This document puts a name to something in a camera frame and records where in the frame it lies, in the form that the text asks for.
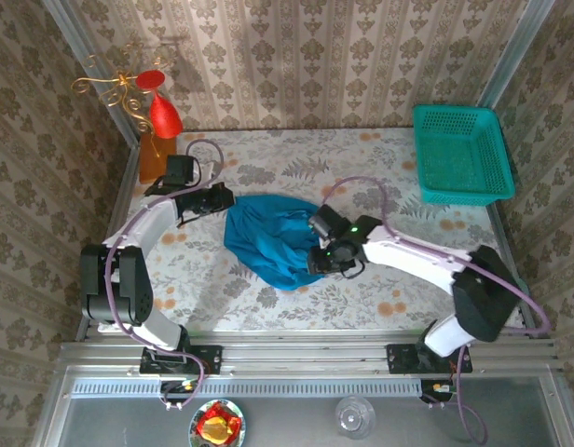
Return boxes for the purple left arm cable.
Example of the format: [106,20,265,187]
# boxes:
[103,138,226,412]

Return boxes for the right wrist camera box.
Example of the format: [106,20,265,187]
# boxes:
[308,203,349,239]

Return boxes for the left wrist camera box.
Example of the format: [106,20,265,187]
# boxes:
[165,155,198,186]

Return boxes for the teal plastic mesh basket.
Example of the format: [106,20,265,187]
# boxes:
[411,103,516,208]

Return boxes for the clear drinking glass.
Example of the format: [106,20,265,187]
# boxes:
[334,395,376,441]

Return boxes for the orange wooden base block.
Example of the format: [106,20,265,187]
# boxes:
[138,134,179,184]

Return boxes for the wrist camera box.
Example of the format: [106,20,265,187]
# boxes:
[165,155,198,186]
[308,203,349,239]

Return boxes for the aluminium extrusion rail beam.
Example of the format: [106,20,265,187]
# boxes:
[57,330,562,373]

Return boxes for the grey metal shelf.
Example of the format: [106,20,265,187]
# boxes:
[33,365,574,447]

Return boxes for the blue patterned small plate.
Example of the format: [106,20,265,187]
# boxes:
[188,399,246,447]

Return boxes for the red foil sweet wrapper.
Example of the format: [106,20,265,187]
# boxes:
[196,401,243,443]

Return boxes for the aluminium side rail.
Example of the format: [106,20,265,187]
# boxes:
[75,139,144,344]
[486,203,540,340]

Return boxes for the black cable connector block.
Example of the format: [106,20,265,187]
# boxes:
[419,378,461,402]

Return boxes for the yellow wrapped sweet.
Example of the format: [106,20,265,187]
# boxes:
[203,415,236,443]

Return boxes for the blue t-shirt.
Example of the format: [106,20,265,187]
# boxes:
[223,194,333,293]

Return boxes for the grey slotted cable duct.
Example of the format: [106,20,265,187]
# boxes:
[71,377,423,398]

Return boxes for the floral patterned table mat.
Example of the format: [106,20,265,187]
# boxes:
[98,129,525,332]

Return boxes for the aluminium frame post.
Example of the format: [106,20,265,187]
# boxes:
[38,0,143,150]
[475,0,558,109]

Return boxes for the gold wire red cone ornament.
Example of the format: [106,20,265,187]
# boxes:
[71,41,185,158]

